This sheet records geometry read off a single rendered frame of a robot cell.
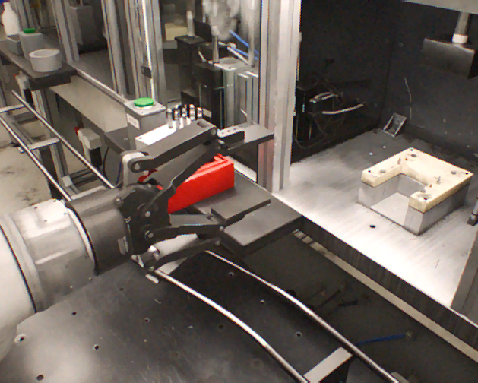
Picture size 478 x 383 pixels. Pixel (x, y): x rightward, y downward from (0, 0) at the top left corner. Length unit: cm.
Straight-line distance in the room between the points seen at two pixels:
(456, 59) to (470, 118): 32
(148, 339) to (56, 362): 17
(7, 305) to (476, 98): 93
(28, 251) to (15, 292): 3
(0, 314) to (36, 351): 57
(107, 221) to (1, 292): 10
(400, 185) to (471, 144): 25
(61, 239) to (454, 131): 90
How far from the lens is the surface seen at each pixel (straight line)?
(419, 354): 107
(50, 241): 40
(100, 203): 43
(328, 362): 74
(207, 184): 85
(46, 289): 41
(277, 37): 76
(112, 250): 43
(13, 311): 41
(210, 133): 46
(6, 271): 40
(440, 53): 80
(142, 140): 85
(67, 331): 99
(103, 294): 104
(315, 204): 86
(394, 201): 90
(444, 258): 80
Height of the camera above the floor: 139
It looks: 33 degrees down
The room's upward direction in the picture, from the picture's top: straight up
